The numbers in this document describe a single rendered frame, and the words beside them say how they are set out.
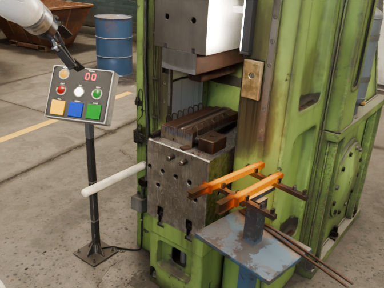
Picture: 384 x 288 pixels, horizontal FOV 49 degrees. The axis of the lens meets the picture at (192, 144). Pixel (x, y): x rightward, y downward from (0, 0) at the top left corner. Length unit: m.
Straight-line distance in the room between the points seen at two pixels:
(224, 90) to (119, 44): 4.37
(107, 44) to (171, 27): 4.74
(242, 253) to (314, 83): 0.93
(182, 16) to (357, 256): 1.97
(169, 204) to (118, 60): 4.72
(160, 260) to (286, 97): 1.20
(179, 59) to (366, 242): 1.94
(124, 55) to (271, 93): 4.99
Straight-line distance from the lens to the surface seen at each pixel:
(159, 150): 2.08
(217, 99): 2.45
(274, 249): 1.82
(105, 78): 2.23
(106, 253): 2.81
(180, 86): 2.26
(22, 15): 1.24
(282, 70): 1.84
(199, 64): 1.91
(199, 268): 2.25
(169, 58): 1.98
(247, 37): 1.84
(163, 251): 2.45
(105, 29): 6.63
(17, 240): 3.05
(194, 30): 1.87
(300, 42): 1.81
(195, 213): 2.07
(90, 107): 2.21
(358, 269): 2.96
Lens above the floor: 1.74
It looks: 24 degrees down
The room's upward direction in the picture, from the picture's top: 3 degrees clockwise
